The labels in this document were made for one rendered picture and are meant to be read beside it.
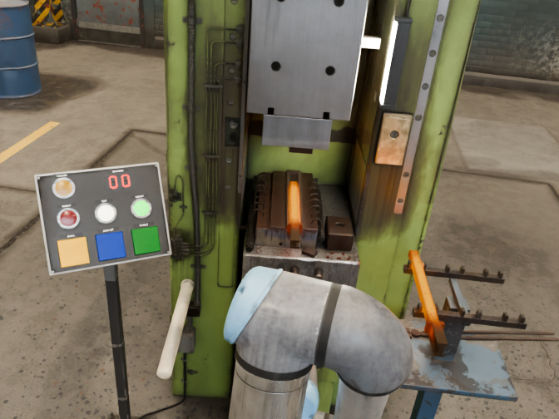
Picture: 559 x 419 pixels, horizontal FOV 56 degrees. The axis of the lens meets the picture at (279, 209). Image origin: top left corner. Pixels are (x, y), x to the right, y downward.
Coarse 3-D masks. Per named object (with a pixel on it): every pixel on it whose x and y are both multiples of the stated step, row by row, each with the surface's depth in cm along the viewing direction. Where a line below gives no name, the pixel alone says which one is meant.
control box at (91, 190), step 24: (96, 168) 150; (120, 168) 152; (144, 168) 155; (48, 192) 144; (72, 192) 147; (96, 192) 149; (120, 192) 152; (144, 192) 155; (48, 216) 144; (96, 216) 149; (120, 216) 152; (144, 216) 154; (48, 240) 144; (168, 240) 157; (48, 264) 144; (96, 264) 149
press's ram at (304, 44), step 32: (256, 0) 136; (288, 0) 136; (320, 0) 136; (352, 0) 136; (256, 32) 140; (288, 32) 140; (320, 32) 140; (352, 32) 140; (256, 64) 144; (288, 64) 144; (320, 64) 144; (352, 64) 144; (256, 96) 149; (288, 96) 149; (320, 96) 149; (352, 96) 148
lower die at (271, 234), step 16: (272, 176) 204; (288, 176) 201; (304, 176) 204; (272, 192) 191; (288, 192) 189; (304, 192) 192; (272, 208) 180; (288, 208) 179; (304, 208) 182; (256, 224) 172; (272, 224) 171; (304, 224) 172; (256, 240) 173; (272, 240) 173; (288, 240) 172; (304, 240) 172
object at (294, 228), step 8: (296, 184) 194; (296, 192) 188; (296, 200) 183; (296, 208) 178; (296, 216) 173; (288, 224) 168; (296, 224) 168; (288, 232) 169; (296, 232) 164; (296, 240) 160; (296, 248) 161
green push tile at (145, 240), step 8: (136, 232) 153; (144, 232) 154; (152, 232) 155; (136, 240) 153; (144, 240) 154; (152, 240) 155; (136, 248) 153; (144, 248) 154; (152, 248) 154; (160, 248) 155
